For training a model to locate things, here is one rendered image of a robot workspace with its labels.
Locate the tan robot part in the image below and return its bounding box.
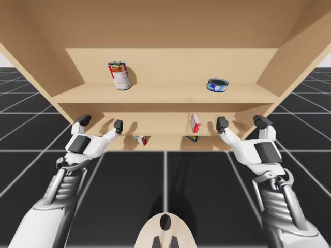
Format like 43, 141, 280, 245
134, 211, 196, 248

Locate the blue flat can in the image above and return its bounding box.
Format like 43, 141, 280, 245
206, 78, 230, 93

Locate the red and white can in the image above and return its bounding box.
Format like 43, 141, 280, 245
107, 60, 132, 91

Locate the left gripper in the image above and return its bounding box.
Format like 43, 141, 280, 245
64, 114, 124, 159

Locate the pale wooden shelf unit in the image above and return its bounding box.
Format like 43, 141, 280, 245
0, 0, 331, 151

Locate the red and white carton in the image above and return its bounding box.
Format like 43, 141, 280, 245
132, 134, 148, 146
189, 113, 202, 134

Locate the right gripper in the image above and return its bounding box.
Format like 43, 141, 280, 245
216, 114, 283, 175

